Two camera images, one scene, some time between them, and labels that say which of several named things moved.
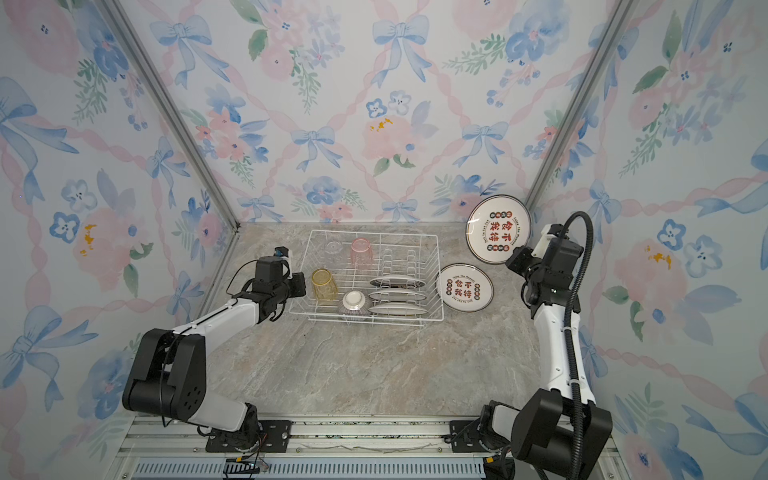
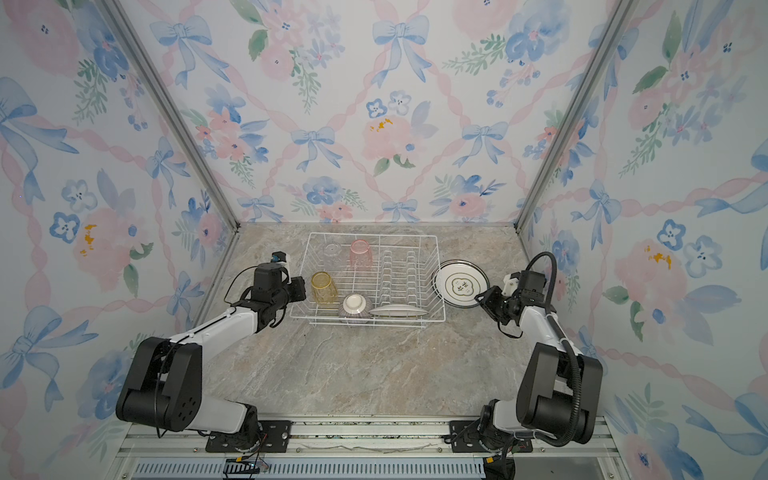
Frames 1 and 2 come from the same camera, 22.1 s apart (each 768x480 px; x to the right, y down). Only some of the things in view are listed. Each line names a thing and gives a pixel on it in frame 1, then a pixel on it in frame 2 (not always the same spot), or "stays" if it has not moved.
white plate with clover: x=397 y=296 -> x=457 y=282
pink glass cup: x=361 y=253 stays
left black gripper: x=298 y=279 stays
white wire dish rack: x=371 y=277 stays
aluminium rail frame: x=328 y=448 stays
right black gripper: x=519 y=256 -> x=489 y=301
